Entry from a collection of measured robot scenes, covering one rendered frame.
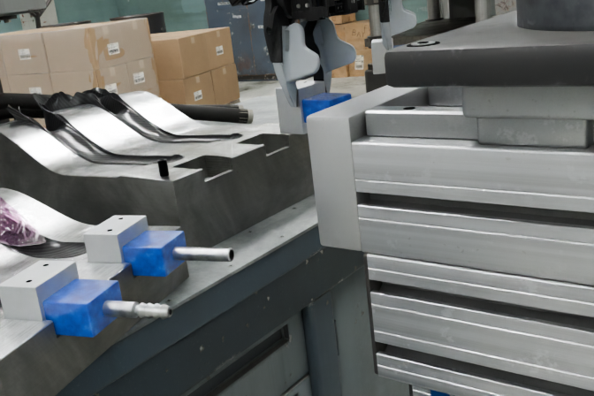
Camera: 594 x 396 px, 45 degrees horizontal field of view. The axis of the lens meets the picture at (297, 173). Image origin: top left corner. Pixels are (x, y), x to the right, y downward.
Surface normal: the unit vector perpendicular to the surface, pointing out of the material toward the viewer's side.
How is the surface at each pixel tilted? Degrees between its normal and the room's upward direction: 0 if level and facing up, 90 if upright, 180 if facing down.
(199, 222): 90
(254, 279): 90
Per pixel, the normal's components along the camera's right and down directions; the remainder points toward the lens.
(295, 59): -0.64, 0.10
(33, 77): -0.44, 0.43
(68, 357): 0.94, -0.02
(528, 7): -0.99, 0.13
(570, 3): -0.85, 0.23
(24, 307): -0.33, 0.29
